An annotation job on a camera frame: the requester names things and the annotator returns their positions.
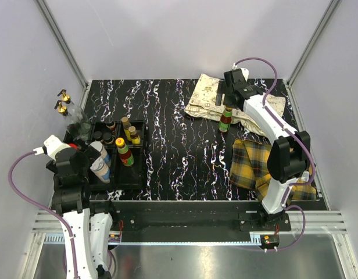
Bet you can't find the sago jar silver lid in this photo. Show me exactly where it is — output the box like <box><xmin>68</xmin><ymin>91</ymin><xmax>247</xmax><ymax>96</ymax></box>
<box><xmin>89</xmin><ymin>158</ymin><xmax>110</xmax><ymax>184</ymax></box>
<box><xmin>90</xmin><ymin>141</ymin><xmax>111</xmax><ymax>167</ymax></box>

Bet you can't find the tall green label sauce bottle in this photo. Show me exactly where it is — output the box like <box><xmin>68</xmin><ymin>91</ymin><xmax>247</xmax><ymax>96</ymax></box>
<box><xmin>218</xmin><ymin>107</ymin><xmax>232</xmax><ymax>133</ymax></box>

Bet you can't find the small dark spice jar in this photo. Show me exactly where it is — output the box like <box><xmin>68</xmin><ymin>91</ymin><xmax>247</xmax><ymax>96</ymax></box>
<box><xmin>103</xmin><ymin>132</ymin><xmax>114</xmax><ymax>145</ymax></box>
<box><xmin>105</xmin><ymin>119</ymin><xmax>116</xmax><ymax>131</ymax></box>
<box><xmin>92</xmin><ymin>131</ymin><xmax>103</xmax><ymax>143</ymax></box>

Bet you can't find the short green label sauce bottle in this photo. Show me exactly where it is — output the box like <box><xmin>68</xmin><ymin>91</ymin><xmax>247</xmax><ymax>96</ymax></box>
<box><xmin>115</xmin><ymin>138</ymin><xmax>134</xmax><ymax>167</ymax></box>

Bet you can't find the clear pump bottle gold top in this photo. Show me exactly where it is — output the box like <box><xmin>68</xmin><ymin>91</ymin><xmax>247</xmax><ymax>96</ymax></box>
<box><xmin>58</xmin><ymin>90</ymin><xmax>89</xmax><ymax>124</ymax></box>

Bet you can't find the yellow label bottle brown cap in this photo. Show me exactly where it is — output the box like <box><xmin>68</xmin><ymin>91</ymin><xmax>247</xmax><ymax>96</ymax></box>
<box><xmin>121</xmin><ymin>116</ymin><xmax>131</xmax><ymax>141</ymax></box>

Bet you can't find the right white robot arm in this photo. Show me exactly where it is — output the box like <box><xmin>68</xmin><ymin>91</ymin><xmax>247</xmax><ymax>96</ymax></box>
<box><xmin>215</xmin><ymin>68</ymin><xmax>314</xmax><ymax>231</ymax></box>

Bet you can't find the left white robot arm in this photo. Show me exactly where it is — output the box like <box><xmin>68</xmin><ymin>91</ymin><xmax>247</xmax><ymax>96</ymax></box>
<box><xmin>47</xmin><ymin>143</ymin><xmax>119</xmax><ymax>278</ymax></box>

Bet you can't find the black compartment organizer tray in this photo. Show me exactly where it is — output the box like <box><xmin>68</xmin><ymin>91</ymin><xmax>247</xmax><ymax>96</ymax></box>
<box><xmin>87</xmin><ymin>120</ymin><xmax>148</xmax><ymax>192</ymax></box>

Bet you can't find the yellow plaid cloth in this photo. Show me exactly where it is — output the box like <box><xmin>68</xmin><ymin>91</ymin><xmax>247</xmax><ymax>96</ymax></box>
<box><xmin>229</xmin><ymin>138</ymin><xmax>318</xmax><ymax>202</ymax></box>

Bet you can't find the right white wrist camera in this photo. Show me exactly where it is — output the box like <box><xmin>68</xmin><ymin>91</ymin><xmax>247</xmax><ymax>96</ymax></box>
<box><xmin>232</xmin><ymin>64</ymin><xmax>249</xmax><ymax>81</ymax></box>

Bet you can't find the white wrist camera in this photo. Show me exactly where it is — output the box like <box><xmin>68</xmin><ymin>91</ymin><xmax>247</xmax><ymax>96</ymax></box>
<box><xmin>232</xmin><ymin>64</ymin><xmax>249</xmax><ymax>81</ymax></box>
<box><xmin>33</xmin><ymin>135</ymin><xmax>70</xmax><ymax>160</ymax></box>

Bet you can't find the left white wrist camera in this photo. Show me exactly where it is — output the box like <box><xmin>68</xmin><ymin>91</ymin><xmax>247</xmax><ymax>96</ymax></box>
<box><xmin>33</xmin><ymin>135</ymin><xmax>70</xmax><ymax>160</ymax></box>

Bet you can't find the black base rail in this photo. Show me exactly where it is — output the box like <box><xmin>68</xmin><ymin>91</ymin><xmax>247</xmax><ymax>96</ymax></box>
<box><xmin>88</xmin><ymin>199</ymin><xmax>292</xmax><ymax>244</ymax></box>

